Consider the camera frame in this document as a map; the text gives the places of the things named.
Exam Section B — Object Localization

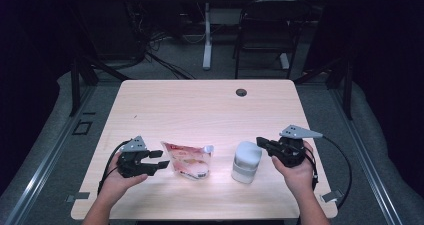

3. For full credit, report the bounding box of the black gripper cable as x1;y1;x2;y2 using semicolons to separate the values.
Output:
96;138;133;197
296;134;354;225

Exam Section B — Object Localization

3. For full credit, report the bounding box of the bundle of floor cables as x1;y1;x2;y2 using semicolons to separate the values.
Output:
124;3;198;81

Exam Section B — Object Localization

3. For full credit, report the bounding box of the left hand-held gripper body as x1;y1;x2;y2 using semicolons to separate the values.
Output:
115;135;152;180

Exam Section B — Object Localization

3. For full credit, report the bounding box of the red and white refill pouch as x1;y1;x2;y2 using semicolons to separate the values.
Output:
160;141;215;181

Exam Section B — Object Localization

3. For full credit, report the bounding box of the white desk leg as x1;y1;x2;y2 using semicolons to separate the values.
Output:
202;2;214;71

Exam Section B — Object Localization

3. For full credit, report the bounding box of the grey metal floor rail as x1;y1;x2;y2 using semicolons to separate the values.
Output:
3;84;98;225
328;84;405;225

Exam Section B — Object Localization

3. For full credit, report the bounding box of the person's right hand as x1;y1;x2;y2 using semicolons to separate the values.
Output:
270;140;318;204

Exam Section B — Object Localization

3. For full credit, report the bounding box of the person's left hand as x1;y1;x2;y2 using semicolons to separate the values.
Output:
97;152;149;207

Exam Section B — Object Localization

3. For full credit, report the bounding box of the black square floor outlet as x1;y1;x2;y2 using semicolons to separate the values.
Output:
71;119;94;136

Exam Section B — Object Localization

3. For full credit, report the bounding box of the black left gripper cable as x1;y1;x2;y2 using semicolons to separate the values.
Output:
96;138;133;197

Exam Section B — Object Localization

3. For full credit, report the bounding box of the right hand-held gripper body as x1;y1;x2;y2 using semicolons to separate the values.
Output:
269;124;324;169

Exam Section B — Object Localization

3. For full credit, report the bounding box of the white under-desk tray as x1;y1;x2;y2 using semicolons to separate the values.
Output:
209;8;243;26

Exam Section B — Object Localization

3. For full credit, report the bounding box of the grey tape strip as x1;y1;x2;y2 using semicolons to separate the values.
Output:
320;189;345;204
65;191;91;204

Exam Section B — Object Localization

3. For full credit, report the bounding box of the black metal stand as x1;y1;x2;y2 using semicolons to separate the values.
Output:
293;55;354;121
69;55;132;118

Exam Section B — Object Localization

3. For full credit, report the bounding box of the white lidded plastic container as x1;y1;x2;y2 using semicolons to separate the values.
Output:
230;140;264;185

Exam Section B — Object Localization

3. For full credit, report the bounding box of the white desk foot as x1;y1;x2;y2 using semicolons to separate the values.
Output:
279;52;291;71

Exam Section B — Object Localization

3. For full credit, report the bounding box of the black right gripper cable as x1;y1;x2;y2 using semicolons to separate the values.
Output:
296;134;354;225

